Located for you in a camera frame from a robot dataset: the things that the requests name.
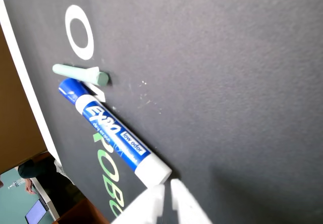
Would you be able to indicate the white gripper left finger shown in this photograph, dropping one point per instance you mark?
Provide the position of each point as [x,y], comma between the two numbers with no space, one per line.
[147,206]

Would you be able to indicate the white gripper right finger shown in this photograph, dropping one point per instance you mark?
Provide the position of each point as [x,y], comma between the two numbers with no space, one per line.
[188,206]

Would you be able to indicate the blue dry erase marker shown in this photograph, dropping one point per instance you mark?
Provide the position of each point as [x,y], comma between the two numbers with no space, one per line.
[111,125]

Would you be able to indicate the white desk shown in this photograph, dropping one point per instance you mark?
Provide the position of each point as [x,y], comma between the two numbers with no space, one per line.
[48,201]

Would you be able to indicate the laptop screen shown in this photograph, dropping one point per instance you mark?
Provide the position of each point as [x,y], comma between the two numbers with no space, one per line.
[35,212]

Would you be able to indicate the person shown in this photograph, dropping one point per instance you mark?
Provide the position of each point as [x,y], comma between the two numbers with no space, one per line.
[32,168]

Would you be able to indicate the black mat with printed letters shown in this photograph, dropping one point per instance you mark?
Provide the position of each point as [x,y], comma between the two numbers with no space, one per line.
[227,82]

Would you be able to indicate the clear water bottle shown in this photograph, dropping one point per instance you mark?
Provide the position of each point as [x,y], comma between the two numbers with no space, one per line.
[17,183]

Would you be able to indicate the pale green chalk stick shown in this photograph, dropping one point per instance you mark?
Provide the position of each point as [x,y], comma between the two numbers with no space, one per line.
[78,73]

